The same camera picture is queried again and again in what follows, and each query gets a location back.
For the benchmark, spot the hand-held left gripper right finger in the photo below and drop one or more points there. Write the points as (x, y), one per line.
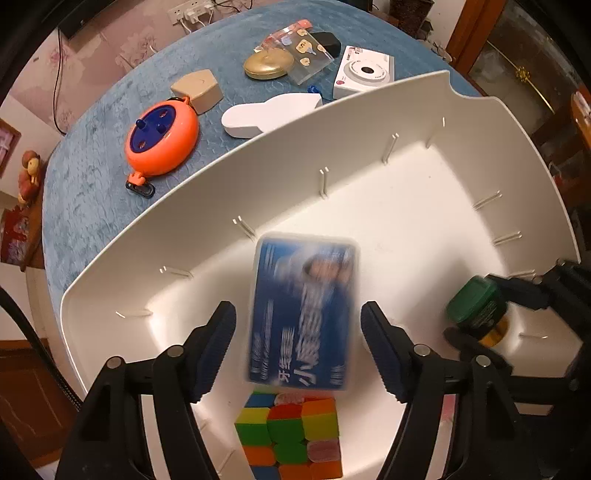
(383, 350)

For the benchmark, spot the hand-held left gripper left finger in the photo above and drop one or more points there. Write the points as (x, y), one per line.
(217, 350)

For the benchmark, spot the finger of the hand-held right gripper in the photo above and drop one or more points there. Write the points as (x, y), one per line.
(521, 290)
(466, 341)

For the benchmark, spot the green-lidded gold jar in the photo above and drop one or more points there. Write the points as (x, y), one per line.
(475, 300)

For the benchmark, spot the blue printed card box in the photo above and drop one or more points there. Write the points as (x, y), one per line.
(300, 314)

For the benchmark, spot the colourful puzzle cube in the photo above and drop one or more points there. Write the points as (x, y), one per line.
(286, 438)

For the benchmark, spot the white plastic bin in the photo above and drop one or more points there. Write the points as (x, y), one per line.
(415, 207)

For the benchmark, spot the orange round reel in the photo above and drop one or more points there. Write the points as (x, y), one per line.
(161, 138)

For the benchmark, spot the white foot-shaped plastic piece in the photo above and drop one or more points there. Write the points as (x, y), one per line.
(258, 115)

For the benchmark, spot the beige plastic box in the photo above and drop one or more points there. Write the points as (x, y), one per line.
(196, 90)

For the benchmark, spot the white instant camera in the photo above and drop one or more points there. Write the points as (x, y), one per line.
(364, 74)

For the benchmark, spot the gold round compact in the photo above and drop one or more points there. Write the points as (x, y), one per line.
(268, 64)

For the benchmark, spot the clear sticker packet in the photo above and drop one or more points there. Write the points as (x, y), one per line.
(302, 50)

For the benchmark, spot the small black box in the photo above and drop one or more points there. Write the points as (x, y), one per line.
(328, 42)

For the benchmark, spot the blue tablecloth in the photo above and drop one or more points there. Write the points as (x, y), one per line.
(115, 221)

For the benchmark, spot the red gift box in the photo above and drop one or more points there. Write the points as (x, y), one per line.
(18, 233)

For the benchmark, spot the wooden glass door cabinet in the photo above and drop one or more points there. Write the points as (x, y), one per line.
(466, 46)

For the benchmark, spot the brown monkey doll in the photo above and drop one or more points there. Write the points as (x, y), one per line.
(30, 173)

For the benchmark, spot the small blue clip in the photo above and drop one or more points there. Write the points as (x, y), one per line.
(314, 89)

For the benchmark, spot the dark wicker basket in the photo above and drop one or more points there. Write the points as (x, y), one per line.
(411, 14)

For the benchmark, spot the white power strip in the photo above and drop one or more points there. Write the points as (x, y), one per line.
(184, 11)

